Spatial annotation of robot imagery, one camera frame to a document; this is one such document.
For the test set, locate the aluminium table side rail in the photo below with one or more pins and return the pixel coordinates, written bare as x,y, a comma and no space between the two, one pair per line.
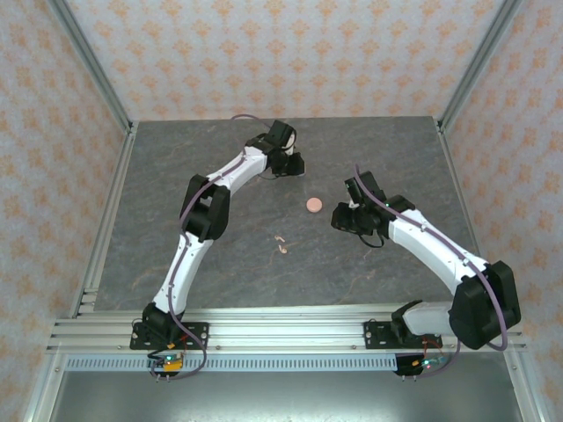
462,184
112,206

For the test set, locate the grey metal shelf panel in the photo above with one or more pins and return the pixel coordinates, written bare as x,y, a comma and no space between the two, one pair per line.
286,397

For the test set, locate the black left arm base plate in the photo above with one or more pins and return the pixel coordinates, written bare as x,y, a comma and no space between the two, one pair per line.
198,336

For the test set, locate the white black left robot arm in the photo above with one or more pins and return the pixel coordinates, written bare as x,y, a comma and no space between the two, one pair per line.
206,211

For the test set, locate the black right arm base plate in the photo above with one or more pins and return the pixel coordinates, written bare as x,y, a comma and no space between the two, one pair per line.
378,336

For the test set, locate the aluminium mounting rail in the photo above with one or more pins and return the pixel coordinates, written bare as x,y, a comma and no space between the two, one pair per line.
286,329

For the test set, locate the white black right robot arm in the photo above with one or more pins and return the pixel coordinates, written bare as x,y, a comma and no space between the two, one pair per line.
479,303

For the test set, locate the pink earbud charging case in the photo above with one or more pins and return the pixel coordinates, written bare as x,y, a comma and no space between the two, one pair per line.
314,205

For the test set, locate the aluminium frame post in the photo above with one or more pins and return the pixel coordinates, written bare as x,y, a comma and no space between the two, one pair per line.
92,66
479,66

